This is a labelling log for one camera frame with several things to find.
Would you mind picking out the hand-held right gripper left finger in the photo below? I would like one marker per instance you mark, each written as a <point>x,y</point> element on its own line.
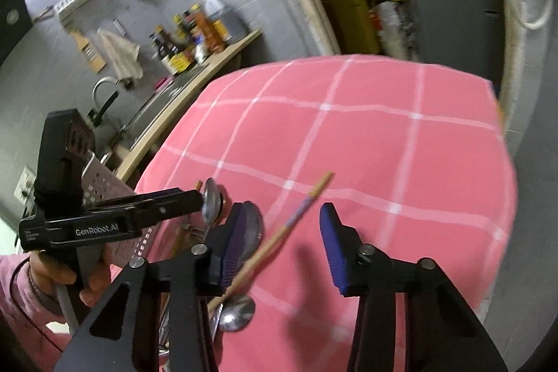
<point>230,243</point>

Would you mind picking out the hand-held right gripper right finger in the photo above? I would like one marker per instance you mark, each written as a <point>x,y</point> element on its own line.
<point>333,254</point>

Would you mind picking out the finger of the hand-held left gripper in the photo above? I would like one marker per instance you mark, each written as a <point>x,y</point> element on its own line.
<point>172,192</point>
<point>174,207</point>

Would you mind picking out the wooden chopstick with patterned band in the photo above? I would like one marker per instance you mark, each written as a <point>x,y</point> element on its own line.
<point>199,184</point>
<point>279,234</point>

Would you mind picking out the perforated metal utensil holder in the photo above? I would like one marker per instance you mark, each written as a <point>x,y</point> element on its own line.
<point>102,180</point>

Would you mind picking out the person's left forearm pink sleeve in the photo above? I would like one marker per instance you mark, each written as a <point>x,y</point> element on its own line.
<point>17,319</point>

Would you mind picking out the person's left hand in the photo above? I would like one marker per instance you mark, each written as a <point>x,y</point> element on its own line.
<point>50,274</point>

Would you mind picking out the stainless steel sink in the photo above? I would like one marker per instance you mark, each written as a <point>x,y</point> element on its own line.
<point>161,102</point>

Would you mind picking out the wooden kitchen countertop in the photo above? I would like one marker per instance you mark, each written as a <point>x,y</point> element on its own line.
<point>183,93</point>

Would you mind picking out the chrome faucet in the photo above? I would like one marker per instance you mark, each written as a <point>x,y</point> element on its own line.
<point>101,86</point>

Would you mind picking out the pink checked tablecloth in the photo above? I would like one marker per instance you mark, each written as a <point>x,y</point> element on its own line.
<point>370,158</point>

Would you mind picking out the wooden scrub brush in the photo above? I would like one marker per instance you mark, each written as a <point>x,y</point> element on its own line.
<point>89,51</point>

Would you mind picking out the beige hanging towel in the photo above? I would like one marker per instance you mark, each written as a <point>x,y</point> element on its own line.
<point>122,54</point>

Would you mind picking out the row of sauce bottles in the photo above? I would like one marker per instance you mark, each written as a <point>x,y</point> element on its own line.
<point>192,36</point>

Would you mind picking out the grey box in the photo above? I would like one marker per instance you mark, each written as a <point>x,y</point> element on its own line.
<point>235,27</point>

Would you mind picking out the yellow box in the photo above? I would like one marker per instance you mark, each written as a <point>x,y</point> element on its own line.
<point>353,21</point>

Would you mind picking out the grey cabinet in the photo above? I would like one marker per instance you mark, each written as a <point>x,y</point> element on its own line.
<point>449,6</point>

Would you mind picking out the white wall socket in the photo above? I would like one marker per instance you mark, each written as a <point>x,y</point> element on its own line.
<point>25,184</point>

